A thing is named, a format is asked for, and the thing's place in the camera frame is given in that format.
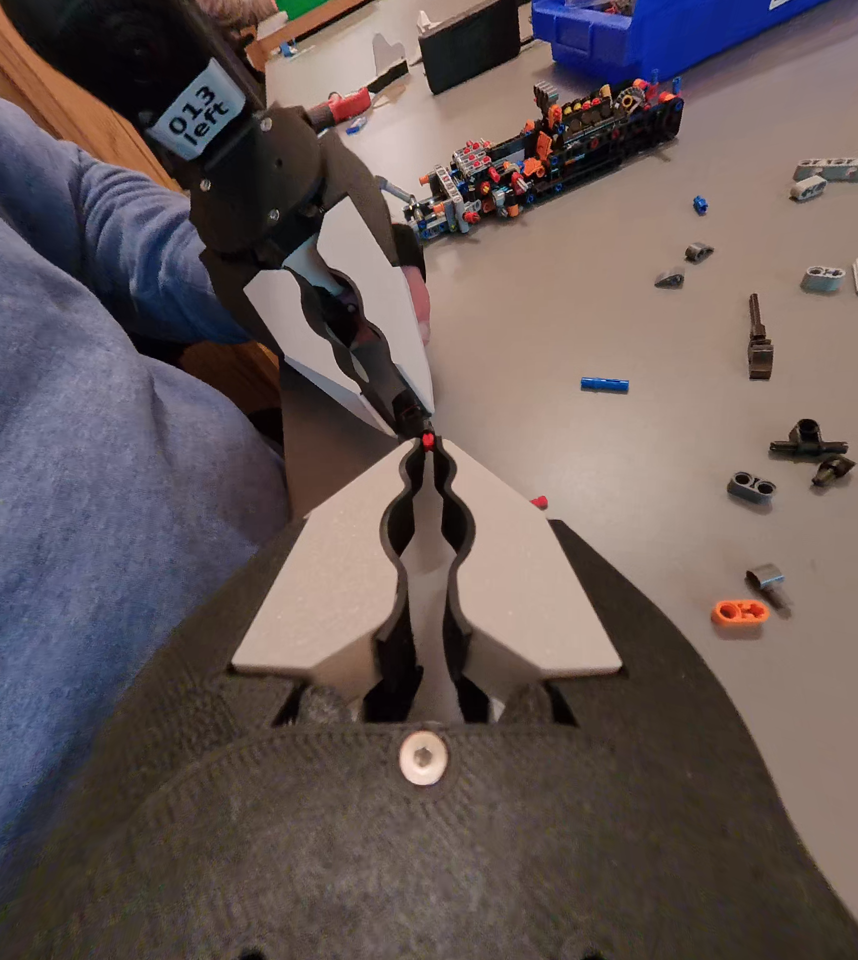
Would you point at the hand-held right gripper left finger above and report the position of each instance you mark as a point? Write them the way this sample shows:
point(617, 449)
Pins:
point(309, 600)

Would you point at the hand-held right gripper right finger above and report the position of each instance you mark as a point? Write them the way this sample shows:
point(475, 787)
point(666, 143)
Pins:
point(541, 600)

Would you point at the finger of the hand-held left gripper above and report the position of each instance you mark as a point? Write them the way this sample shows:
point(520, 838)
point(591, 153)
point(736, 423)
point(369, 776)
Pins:
point(286, 322)
point(384, 285)

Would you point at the small black lego connector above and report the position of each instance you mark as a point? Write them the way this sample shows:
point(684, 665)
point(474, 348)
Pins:
point(832, 470)

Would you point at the person's left forearm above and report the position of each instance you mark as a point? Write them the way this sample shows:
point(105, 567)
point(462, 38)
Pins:
point(136, 225)

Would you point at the orange two-hole lego beam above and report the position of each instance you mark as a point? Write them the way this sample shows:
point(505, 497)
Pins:
point(721, 612)

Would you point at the lego chassis model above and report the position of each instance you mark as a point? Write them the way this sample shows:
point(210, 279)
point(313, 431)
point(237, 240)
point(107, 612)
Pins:
point(549, 157)

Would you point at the blue lego axle pin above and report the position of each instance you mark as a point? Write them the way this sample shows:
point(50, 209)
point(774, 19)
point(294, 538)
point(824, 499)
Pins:
point(605, 385)

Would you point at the grey lego pin connector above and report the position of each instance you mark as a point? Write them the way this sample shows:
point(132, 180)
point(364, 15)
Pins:
point(766, 581)

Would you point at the dark grey two-hole lego beam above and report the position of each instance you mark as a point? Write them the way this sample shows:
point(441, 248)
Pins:
point(751, 487)

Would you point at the dark grey curved lego piece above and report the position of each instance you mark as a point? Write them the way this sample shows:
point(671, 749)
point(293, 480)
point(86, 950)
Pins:
point(699, 252)
point(670, 278)

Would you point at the black lego cross connector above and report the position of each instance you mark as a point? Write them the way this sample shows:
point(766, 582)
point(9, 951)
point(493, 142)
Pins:
point(804, 439)

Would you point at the blue-grey two-hole lego beam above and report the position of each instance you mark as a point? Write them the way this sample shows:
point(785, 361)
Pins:
point(823, 279)

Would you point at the small light grey lego beam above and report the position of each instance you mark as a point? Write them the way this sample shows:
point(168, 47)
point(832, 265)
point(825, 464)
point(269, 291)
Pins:
point(808, 188)

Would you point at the long grey lego beam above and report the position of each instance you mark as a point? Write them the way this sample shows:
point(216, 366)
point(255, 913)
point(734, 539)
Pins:
point(856, 169)

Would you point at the person's left hand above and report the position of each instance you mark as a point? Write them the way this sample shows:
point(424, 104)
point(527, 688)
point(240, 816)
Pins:
point(420, 300)

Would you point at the small blue white block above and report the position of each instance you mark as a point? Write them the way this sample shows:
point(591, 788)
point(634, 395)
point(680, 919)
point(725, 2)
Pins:
point(355, 125)

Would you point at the red black hand tool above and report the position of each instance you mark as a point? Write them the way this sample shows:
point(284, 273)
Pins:
point(339, 105)

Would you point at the small blue item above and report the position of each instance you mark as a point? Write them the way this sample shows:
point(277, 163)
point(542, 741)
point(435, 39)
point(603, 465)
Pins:
point(288, 49)

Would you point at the grey wedge plate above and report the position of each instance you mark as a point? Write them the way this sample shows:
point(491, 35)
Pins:
point(389, 67)

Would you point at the green bin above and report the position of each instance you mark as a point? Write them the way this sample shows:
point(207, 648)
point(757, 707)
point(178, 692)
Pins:
point(324, 9)

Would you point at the white plastic part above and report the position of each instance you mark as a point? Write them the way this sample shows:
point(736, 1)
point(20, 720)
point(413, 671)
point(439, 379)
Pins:
point(424, 22)

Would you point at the person's blue sweater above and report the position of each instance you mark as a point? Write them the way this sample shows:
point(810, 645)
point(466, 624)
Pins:
point(61, 600)

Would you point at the black blade piece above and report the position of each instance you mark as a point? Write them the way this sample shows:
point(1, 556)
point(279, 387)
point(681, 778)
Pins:
point(759, 345)

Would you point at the blue bin white label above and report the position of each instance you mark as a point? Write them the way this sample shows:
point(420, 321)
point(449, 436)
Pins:
point(661, 37)

